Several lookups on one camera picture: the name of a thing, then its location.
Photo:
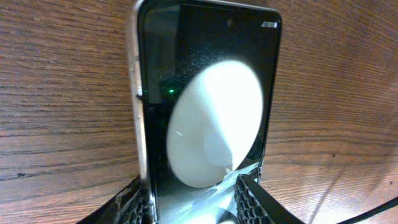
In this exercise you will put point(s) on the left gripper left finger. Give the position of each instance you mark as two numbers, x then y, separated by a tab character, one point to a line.
131	205

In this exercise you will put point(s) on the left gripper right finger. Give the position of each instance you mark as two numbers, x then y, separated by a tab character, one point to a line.
257	206

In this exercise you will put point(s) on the black smartphone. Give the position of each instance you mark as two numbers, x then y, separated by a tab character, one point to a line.
202	79

